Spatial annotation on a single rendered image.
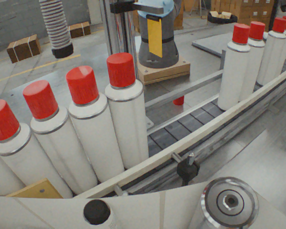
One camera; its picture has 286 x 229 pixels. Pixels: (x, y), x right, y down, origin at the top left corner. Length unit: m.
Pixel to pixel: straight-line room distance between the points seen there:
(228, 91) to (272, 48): 0.21
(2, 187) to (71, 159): 0.10
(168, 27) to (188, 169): 0.46
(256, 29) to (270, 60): 0.17
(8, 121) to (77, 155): 0.10
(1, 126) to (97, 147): 0.12
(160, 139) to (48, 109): 0.25
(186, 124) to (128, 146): 0.18
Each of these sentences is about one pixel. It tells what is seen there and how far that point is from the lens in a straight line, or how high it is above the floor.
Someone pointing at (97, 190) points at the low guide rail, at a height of 0.92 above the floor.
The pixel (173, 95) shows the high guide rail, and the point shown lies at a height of 0.96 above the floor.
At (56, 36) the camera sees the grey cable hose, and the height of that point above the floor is 1.11.
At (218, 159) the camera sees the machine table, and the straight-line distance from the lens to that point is 0.45.
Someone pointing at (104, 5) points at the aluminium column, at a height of 1.13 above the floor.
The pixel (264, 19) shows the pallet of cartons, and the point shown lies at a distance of 4.75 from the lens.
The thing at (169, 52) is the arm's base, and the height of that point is 0.92.
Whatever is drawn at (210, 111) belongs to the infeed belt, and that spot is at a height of 0.88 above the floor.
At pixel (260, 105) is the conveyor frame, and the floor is 0.88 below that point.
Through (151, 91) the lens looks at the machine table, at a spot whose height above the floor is 0.83.
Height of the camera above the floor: 1.18
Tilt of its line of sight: 40 degrees down
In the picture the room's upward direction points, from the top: 5 degrees counter-clockwise
